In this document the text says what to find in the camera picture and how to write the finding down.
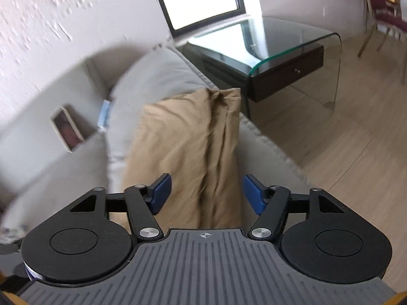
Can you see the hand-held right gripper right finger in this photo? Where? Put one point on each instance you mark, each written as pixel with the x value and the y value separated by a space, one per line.
pixel 254 194

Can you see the grey sofa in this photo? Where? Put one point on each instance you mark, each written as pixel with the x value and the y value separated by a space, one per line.
pixel 47 171

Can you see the glass side table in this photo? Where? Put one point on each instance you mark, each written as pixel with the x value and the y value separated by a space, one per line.
pixel 286 35

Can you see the maroon chair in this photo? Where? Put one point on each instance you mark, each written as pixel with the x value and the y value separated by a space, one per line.
pixel 386 12

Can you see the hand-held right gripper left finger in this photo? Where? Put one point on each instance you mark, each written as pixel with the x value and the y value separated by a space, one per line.
pixel 160 194

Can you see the blue white tissue packet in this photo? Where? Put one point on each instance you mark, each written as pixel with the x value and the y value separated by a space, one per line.
pixel 104 116

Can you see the dark wooden drawer unit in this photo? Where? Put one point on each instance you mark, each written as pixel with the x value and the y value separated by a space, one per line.
pixel 279 76

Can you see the window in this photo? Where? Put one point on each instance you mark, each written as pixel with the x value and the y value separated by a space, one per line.
pixel 197 0

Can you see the smartphone in white case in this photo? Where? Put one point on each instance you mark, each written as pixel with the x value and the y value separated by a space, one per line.
pixel 67 128

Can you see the khaki cargo pants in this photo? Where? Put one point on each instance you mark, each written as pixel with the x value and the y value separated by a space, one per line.
pixel 187 152

